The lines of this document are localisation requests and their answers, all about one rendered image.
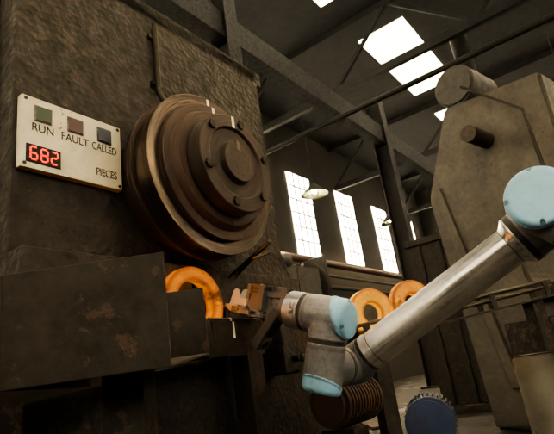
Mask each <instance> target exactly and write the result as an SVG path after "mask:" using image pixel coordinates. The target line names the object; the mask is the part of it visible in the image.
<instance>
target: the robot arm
mask: <svg viewBox="0 0 554 434"><path fill-rule="evenodd" d="M503 204H504V208H505V211H506V213H507V214H506V215H505V216H504V217H502V218H501V219H500V220H499V225H498V230H497V231H496V232H495V233H494V234H492V235H491V236H490V237H488V238H487V239H486V240H484V241H483V242H482V243H481V244H480V245H479V246H477V247H476V248H475V249H473V250H472V251H470V252H469V253H468V254H467V255H465V256H464V257H462V258H461V259H460V260H458V261H457V262H456V263H455V264H453V265H452V266H451V267H450V268H449V269H448V270H446V271H445V272H443V273H442V274H441V275H439V276H438V277H437V278H435V279H434V280H433V281H431V282H430V283H428V284H427V285H426V286H425V287H424V288H423V289H421V290H420V291H419V292H417V293H416V294H415V295H413V296H412V297H411V298H409V299H408V300H407V301H405V302H404V303H403V304H401V305H400V306H399V307H398V308H397V309H396V310H394V311H393V312H392V313H390V314H389V315H387V316H386V317H385V318H384V319H382V320H381V321H379V322H378V323H377V324H375V325H374V326H373V327H371V328H370V329H369V330H368V331H367V332H366V333H364V334H363V335H361V336H359V337H357V338H355V339H354V340H353V341H352V342H350V343H349V344H348V345H346V342H347V340H349V339H350V338H352V337H353V336H354V335H355V333H356V329H357V327H358V312H357V309H356V307H355V305H354V304H353V302H352V301H350V300H349V299H346V298H341V297H338V296H336V295H335V296H329V295H322V294H310V293H304V292H297V291H296V289H295V288H282V287H276V286H274V285H272V284H269V283H266V284H259V283H254V284H251V283H248V288H247V289H244V290H243V291H242V293H241V294H240V290H239V289H238V288H236V289H235V290H234V291H233V295H232V298H231V300H230V303H225V306H226V307H227V308H228V310H230V311H232V312H236V313H243V314H247V316H251V317H257V318H264V319H265V322H264V323H263V325H262V326H261V327H260V329H259V330H258V333H257V334H256V336H255V337H254V339H253V340H252V342H251V346H252V347H253V348H254V349H255V350H265V349H267V347H268V346H269V344H270V343H271V341H272V339H273V338H274V337H275V335H276V334H277V332H278V330H279V328H280V327H281V325H282V324H283V323H284V325H285V326H286V327H288V328H290V329H296V330H300V331H305V332H308V341H307V347H306V354H305V362H304V369H303V374H302V387H303V389H304V390H306V391H308V392H310V393H313V394H320V395H324V396H330V397H340V395H341V393H342V391H343V389H342V388H343V387H346V386H351V385H362V384H364V383H366V382H367V381H369V380H370V379H371V378H372V377H373V375H374V374H375V372H377V371H378V370H379V369H380V368H381V367H382V366H383V365H384V364H385V363H387V362H388V361H389V360H391V359H392V358H393V357H395V356H397V355H398V354H399V353H401V352H402V351H403V350H405V349H407V347H408V346H410V345H411V344H413V343H414V342H416V341H417V340H418V339H420V338H421V337H423V336H424V335H425V334H427V333H428V332H430V331H431V330H432V329H433V328H434V327H436V326H438V325H439V324H440V323H442V322H443V321H444V320H446V319H448V318H449V317H450V316H452V315H453V314H454V313H455V312H456V311H458V310H459V309H461V308H462V307H464V306H465V305H466V304H468V303H469V302H471V301H472V300H474V299H475V298H476V297H477V296H478V295H480V294H481V293H483V292H484V291H485V290H487V289H488V288H490V287H491V286H493V285H494V284H495V283H497V282H498V281H500V280H501V279H502V278H503V277H504V276H506V275H507V274H509V273H510V272H511V271H513V270H515V269H516V268H517V267H519V266H520V265H521V264H523V263H524V262H525V261H534V262H538V261H539V260H541V259H542V258H543V257H545V256H547V255H548V254H549V253H551V252H552V251H553V250H554V168H553V167H550V166H541V165H540V166H533V167H530V168H527V169H525V170H523V171H521V172H519V173H518V174H516V175H515V176H514V177H513V178H512V179H511V180H510V181H509V183H508V184H507V187H506V188H505V191H504V195H503ZM253 291H254V292H253Z"/></svg>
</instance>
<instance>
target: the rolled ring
mask: <svg viewBox="0 0 554 434"><path fill-rule="evenodd" d="M184 282H190V283H192V284H194V285H195V286H197V287H198V288H203V297H204V300H205V303H206V318H222V317H223V302H222V298H221V292H220V290H219V288H218V286H217V284H216V283H215V281H214V279H213V278H212V277H211V276H210V275H209V274H208V273H207V272H205V271H204V270H201V269H199V268H197V267H191V266H189V267H183V268H182V269H179V270H174V271H173V272H172V273H170V274H169V275H168V276H167V277H166V278H165V283H166V293H170V292H175V291H178V290H179V288H180V287H181V285H182V284H183V283H184Z"/></svg>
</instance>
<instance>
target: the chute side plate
mask: <svg viewBox="0 0 554 434"><path fill-rule="evenodd" d="M233 322H234V329H235V337H236V338H235V337H234V336H233ZM206 325H207V334H208V344H209V359H210V358H214V357H233V356H244V355H247V349H246V342H252V340H253V339H254V337H255V336H256V334H257V333H258V330H259V329H260V327H261V326H262V321H206ZM203 360H207V359H203ZM203 360H197V361H191V362H186V363H180V364H178V365H175V366H171V367H167V368H161V369H155V370H154V371H155V372H159V371H162V370H166V369H172V368H176V367H179V366H183V365H186V364H190V363H196V362H200V361H203ZM90 384H91V386H90V387H72V388H56V389H40V390H24V393H23V405H27V404H30V403H34V402H37V401H41V400H47V399H51V398H54V397H58V396H61V395H65V394H71V393H75V392H78V391H82V390H85V389H89V388H95V387H99V386H102V377H97V378H90Z"/></svg>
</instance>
